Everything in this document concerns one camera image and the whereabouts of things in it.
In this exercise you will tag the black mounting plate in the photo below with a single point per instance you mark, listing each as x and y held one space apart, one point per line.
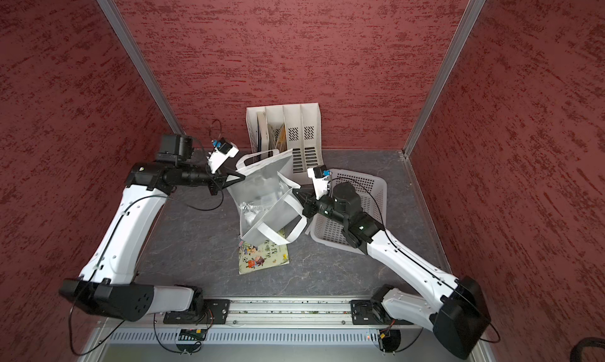
215 312
372 313

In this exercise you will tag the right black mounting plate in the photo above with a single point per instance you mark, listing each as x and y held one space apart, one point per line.
372 313

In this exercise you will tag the white slotted cable duct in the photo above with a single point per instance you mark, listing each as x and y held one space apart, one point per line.
223 336

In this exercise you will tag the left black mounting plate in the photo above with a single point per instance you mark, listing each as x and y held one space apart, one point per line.
215 312

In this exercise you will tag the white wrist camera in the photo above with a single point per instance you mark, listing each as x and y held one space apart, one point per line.
321 178
223 150

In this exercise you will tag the aluminium corner post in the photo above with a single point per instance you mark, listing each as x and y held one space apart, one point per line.
455 48
110 9

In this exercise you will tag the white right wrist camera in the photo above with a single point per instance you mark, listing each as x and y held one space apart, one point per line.
321 178

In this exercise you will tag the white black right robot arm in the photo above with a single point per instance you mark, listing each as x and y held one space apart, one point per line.
454 309

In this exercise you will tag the white insulated delivery bag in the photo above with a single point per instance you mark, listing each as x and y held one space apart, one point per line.
268 184

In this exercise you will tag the aluminium right corner post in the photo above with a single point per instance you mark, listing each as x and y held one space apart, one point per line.
455 48

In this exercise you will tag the yellow brown book in organizer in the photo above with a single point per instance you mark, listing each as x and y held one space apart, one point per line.
278 137

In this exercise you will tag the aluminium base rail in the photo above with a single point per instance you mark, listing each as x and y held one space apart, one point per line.
325 311

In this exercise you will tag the white perforated plastic basket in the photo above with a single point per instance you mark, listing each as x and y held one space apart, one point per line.
373 192

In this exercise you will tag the colourful picture book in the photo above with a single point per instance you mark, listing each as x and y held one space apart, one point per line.
262 256

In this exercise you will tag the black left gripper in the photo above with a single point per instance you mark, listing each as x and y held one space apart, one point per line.
220 181

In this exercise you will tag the white perforated file organizer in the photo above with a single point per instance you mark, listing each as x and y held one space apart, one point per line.
303 125

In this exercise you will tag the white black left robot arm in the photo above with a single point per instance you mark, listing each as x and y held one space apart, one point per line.
105 285

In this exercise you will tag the white book in organizer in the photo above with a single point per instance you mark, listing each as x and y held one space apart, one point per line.
263 132

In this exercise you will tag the aluminium left corner post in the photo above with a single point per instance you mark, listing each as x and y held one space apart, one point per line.
110 9

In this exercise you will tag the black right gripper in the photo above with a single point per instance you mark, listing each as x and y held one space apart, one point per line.
308 205

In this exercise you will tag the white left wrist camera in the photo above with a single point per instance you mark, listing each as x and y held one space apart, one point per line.
223 150

